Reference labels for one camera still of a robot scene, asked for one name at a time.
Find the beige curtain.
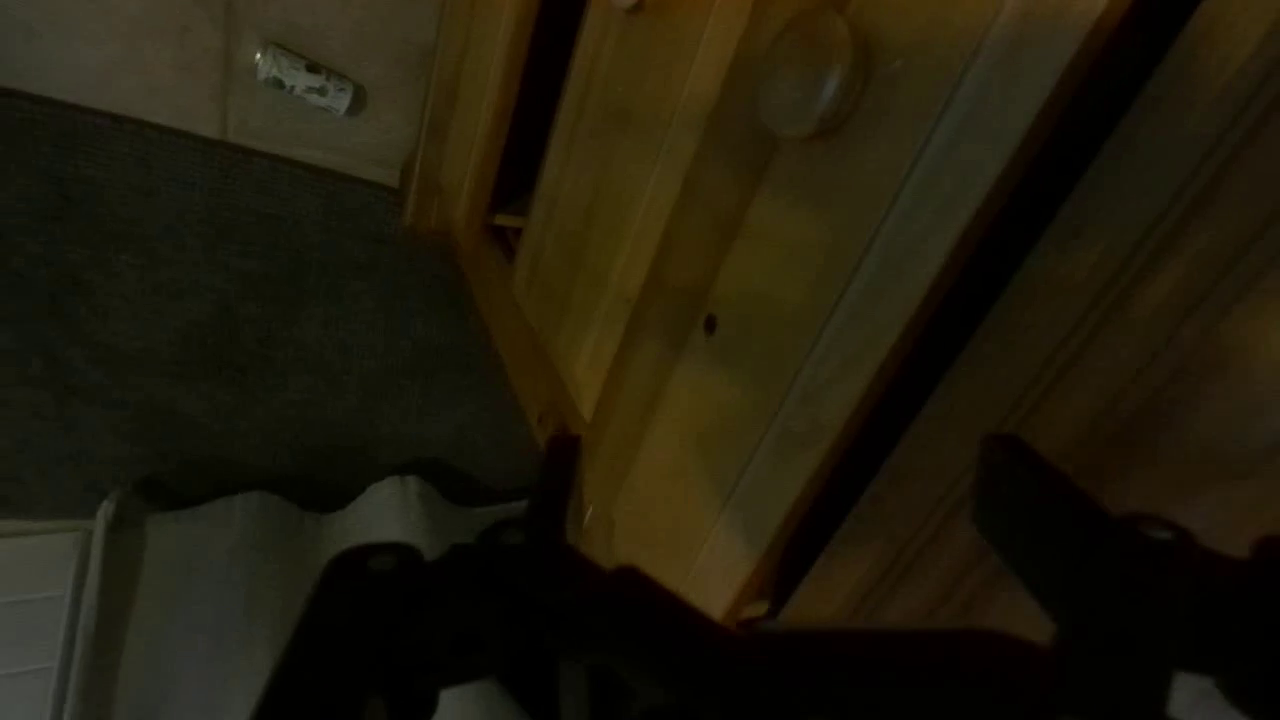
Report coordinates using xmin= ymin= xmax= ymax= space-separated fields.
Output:
xmin=0 ymin=467 xmax=540 ymax=720

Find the dark grey floor rug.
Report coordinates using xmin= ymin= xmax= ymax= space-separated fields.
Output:
xmin=0 ymin=85 xmax=544 ymax=525

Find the small white floor object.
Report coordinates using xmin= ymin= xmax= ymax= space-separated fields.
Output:
xmin=249 ymin=39 xmax=370 ymax=124

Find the narrow wooden drawer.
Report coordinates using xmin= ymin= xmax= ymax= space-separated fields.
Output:
xmin=507 ymin=0 xmax=761 ymax=423

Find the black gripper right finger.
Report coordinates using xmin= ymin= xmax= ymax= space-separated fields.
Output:
xmin=969 ymin=430 xmax=1280 ymax=720

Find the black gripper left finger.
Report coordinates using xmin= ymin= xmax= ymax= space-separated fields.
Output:
xmin=253 ymin=430 xmax=752 ymax=720

